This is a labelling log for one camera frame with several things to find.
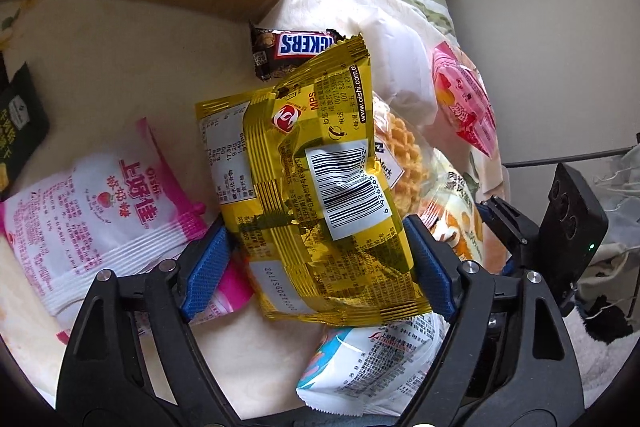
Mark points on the white plastic packet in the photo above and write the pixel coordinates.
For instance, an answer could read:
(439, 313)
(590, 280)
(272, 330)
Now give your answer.
(400, 67)

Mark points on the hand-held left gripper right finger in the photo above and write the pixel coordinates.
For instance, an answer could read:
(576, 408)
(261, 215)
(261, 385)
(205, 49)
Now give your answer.
(431, 271)

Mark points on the white fluffy cloth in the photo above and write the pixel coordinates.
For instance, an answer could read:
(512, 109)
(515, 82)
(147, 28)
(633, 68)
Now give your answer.
(600, 367)

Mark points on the pink striped snack packet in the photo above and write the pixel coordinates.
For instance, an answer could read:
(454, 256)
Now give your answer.
(465, 107)

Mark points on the brown chocolate bar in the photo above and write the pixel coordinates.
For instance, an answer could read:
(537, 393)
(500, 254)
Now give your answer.
(300, 44)

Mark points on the pink and white snack packet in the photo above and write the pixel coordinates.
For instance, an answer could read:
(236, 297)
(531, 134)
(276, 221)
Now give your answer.
(100, 217)

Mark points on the clear waffle biscuit packet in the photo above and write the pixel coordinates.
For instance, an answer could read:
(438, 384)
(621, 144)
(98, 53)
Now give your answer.
(405, 152)

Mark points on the yellow snack packet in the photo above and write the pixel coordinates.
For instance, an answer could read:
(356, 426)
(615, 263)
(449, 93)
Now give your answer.
(325, 217)

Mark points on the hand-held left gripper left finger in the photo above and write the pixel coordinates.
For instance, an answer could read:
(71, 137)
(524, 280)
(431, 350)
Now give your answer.
(205, 268)

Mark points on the black metal rod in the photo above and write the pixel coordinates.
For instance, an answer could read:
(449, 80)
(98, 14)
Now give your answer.
(590, 155)

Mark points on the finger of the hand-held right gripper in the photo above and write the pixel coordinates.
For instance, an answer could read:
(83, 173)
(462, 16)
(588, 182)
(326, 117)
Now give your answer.
(510, 222)

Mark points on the orange and white snack packet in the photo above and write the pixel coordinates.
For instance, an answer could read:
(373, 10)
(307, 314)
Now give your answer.
(460, 219)

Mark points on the dark green snack packet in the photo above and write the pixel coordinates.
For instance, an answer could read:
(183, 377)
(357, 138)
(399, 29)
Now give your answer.
(20, 122)

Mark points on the blue and white snack packet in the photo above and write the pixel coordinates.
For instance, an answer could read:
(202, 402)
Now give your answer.
(380, 357)

